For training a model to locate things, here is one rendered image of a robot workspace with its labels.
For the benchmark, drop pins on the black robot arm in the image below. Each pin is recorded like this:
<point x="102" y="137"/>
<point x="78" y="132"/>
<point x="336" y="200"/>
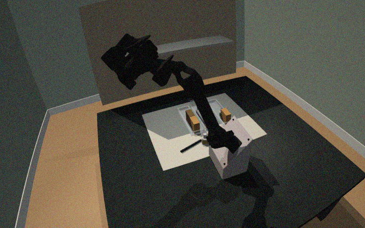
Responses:
<point x="192" y="85"/>

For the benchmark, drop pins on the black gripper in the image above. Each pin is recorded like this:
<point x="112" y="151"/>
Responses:
<point x="140" y="62"/>

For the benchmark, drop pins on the brown box with orange top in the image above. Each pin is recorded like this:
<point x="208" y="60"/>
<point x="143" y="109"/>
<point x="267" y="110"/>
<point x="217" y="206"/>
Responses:
<point x="194" y="123"/>
<point x="189" y="114"/>
<point x="225" y="115"/>

